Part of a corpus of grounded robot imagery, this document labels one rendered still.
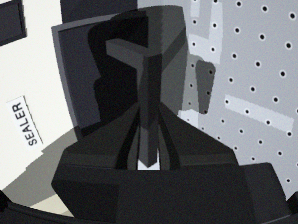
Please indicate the off-white box-shaped machine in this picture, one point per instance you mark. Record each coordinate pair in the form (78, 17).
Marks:
(61, 78)

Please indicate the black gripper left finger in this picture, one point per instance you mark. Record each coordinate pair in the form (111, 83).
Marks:
(110, 145)

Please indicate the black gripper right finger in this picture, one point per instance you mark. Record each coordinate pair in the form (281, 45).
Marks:
(187, 146)

